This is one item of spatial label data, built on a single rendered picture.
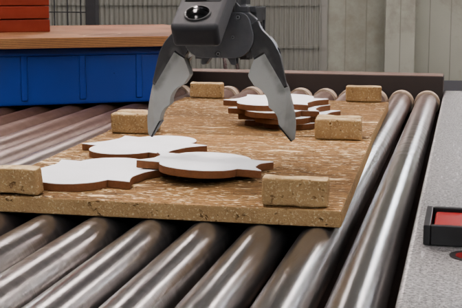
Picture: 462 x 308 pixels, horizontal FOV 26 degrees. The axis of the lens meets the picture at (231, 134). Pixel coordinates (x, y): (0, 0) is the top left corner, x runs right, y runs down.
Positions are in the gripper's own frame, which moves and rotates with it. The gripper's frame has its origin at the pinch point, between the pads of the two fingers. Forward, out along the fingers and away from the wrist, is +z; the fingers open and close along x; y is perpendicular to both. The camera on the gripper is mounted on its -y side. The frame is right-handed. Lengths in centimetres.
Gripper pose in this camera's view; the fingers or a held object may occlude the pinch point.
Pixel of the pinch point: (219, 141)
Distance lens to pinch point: 102.8
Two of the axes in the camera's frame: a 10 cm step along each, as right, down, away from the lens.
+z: -0.1, 9.9, 1.3
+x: -9.8, -0.3, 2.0
